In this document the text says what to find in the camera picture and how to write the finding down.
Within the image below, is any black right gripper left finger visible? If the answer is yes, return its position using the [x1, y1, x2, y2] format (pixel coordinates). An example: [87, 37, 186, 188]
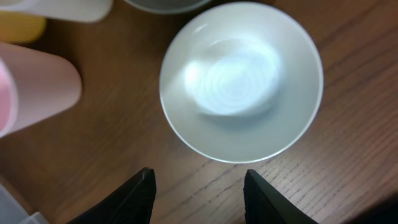
[69, 167, 157, 224]

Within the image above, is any yellow cup upper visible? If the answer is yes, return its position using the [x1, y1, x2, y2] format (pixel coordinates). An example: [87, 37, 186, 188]
[1, 11, 47, 43]

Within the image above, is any white bowl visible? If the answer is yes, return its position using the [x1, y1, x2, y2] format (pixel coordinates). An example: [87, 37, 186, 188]
[159, 2, 324, 164]

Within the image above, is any grey bowl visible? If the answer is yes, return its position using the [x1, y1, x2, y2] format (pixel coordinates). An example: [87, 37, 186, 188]
[125, 0, 211, 15]

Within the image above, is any clear plastic storage container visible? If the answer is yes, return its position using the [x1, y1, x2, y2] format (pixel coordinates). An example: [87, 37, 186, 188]
[0, 185, 49, 224]

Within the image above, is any pink cup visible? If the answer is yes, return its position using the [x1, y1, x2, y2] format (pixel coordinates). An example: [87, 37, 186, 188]
[1, 43, 82, 137]

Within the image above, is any cream white cup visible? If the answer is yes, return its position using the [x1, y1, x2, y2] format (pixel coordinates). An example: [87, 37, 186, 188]
[1, 0, 114, 22]

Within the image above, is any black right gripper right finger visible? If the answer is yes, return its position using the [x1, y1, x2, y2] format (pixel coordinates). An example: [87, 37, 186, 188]
[243, 169, 317, 224]

